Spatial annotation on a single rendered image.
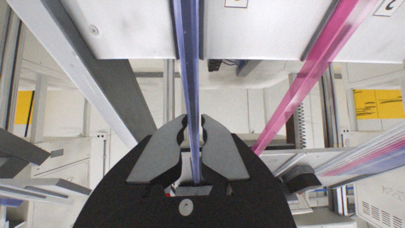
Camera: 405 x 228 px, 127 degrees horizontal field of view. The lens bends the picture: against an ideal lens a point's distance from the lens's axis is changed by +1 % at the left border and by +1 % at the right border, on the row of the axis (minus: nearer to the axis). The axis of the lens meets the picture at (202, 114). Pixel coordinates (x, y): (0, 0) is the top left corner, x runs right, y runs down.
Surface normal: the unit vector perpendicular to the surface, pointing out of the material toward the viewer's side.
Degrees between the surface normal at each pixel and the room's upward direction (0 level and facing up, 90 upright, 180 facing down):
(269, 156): 43
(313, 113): 90
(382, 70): 90
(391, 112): 90
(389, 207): 90
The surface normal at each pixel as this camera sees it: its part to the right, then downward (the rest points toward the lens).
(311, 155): 0.04, 0.68
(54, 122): 0.04, -0.07
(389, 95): -1.00, 0.01
